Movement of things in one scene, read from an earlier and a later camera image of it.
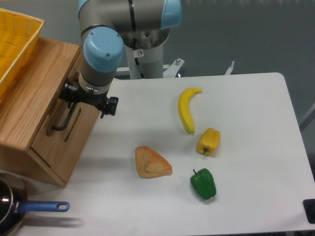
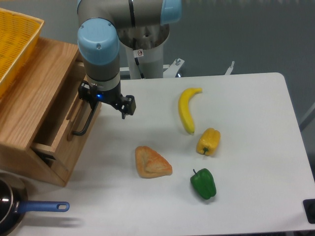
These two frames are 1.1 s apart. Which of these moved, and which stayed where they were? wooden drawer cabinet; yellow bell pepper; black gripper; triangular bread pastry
Moved: black gripper
Stayed: triangular bread pastry; yellow bell pepper; wooden drawer cabinet
